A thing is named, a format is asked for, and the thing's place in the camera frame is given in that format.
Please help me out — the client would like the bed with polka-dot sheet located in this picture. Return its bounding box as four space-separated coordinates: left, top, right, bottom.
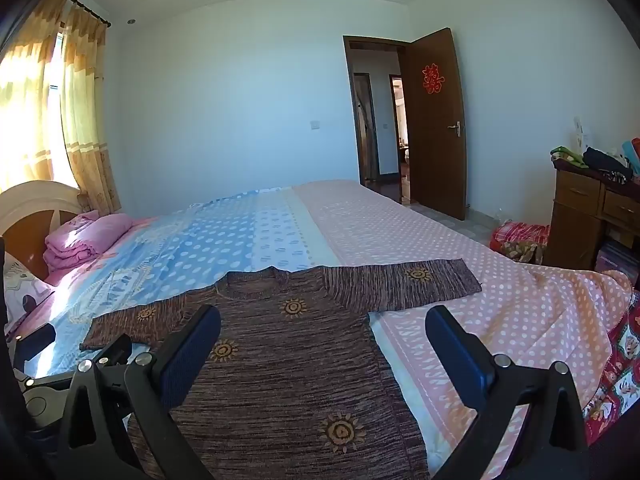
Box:
5 179 636 480

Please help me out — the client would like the brown knit sweater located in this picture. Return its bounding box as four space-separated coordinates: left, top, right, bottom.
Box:
80 258 482 480

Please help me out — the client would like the brown wooden door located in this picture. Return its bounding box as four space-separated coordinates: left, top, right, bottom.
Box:
404 27 467 222

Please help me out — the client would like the brown wooden door frame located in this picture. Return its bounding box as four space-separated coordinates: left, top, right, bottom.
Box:
343 35 412 206

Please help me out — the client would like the red checked bag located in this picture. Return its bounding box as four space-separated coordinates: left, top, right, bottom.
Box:
489 221 551 265

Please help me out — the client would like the yellow patterned curtain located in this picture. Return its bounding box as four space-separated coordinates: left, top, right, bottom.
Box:
59 2 122 214
0 0 69 196

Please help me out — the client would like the dark curtain rod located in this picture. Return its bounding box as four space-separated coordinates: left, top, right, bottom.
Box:
55 0 112 27

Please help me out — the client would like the brown wooden dresser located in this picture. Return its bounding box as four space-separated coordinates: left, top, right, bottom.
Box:
545 167 640 281

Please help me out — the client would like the green cloth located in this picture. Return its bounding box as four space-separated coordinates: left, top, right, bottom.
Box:
550 145 590 170

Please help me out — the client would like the folded pink blanket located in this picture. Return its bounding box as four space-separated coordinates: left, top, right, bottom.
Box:
42 211 133 274

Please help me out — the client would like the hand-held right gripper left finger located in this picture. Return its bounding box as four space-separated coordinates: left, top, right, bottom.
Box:
55 304 222 480

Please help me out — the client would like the red paper door decoration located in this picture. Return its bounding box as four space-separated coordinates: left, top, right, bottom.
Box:
421 63 445 95

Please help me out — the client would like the black cloth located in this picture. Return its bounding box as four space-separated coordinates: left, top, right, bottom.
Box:
582 147 634 182

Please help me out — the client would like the white printed pillow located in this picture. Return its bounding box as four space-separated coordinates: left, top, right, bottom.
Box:
4 252 56 341

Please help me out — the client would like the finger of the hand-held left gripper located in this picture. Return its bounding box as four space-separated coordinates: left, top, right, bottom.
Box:
12 322 57 367
94 334 134 377

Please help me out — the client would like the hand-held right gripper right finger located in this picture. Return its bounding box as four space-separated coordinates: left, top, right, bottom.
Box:
425 305 589 480

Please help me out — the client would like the red printed blanket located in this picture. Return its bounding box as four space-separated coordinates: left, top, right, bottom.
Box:
582 290 640 446

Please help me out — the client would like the cream wooden bed headboard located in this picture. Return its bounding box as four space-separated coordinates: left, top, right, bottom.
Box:
0 181 84 281

